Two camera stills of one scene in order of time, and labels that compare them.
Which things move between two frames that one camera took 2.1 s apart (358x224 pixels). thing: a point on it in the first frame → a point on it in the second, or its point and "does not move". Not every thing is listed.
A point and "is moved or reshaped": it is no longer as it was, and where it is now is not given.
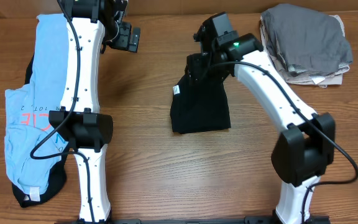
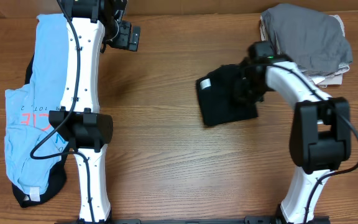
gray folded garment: (307, 41) does not move
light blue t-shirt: (33, 149) does not move
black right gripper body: (201, 67) → (249, 88)
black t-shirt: (198, 107) is moved or reshaped
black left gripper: (123, 42) does not move
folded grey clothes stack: (329, 78) does not move
